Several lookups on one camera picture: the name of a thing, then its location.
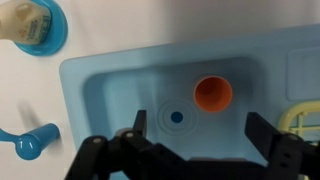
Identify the round blue plate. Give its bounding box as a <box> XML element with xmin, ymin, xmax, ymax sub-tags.
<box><xmin>13</xmin><ymin>0</ymin><xmax>69</xmax><ymax>57</ymax></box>

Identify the yellow dish rack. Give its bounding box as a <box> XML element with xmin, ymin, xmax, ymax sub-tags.
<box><xmin>277</xmin><ymin>100</ymin><xmax>320</xmax><ymax>144</ymax></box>

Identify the cream toy bottle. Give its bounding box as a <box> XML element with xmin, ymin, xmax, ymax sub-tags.
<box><xmin>0</xmin><ymin>0</ymin><xmax>53</xmax><ymax>46</ymax></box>

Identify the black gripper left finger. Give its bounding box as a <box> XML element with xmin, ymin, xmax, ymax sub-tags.
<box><xmin>64</xmin><ymin>109</ymin><xmax>188</xmax><ymax>180</ymax></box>

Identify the small orange cup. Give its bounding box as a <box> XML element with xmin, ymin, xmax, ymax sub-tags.
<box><xmin>193</xmin><ymin>75</ymin><xmax>234</xmax><ymax>113</ymax></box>

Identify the light blue toy sink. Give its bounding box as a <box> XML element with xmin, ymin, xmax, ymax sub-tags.
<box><xmin>59</xmin><ymin>23</ymin><xmax>320</xmax><ymax>168</ymax></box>

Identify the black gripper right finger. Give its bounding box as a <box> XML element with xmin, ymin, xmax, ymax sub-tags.
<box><xmin>244</xmin><ymin>111</ymin><xmax>320</xmax><ymax>180</ymax></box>

